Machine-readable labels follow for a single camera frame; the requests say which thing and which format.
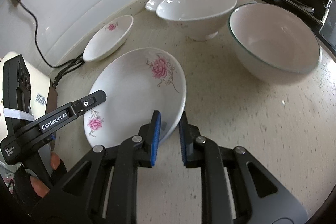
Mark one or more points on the cream kitchen appliance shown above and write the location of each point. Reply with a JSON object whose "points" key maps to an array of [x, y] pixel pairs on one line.
{"points": [[28, 87]]}

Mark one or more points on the small floral white dish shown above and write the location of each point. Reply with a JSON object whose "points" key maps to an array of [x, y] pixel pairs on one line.
{"points": [[108, 39]]}

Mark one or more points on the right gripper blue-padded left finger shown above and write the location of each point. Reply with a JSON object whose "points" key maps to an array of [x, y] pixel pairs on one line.
{"points": [[102, 187]]}

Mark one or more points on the white bowl with green rim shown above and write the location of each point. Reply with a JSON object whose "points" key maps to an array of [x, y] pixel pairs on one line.
{"points": [[273, 44]]}

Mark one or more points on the left hand in black glove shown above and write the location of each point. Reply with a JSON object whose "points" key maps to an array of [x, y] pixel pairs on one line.
{"points": [[50, 187]]}

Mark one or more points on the white footed bowl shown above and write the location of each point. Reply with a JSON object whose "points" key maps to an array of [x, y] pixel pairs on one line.
{"points": [[199, 20]]}

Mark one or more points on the black gas stove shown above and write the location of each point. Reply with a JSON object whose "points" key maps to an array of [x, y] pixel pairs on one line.
{"points": [[319, 15]]}

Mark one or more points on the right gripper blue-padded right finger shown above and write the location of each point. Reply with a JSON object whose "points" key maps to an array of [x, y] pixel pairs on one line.
{"points": [[236, 187]]}

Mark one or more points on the large floral white plate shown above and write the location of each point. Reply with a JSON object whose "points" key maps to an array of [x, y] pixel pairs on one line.
{"points": [[136, 84]]}

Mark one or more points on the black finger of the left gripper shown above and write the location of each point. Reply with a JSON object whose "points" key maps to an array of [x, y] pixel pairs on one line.
{"points": [[81, 106]]}

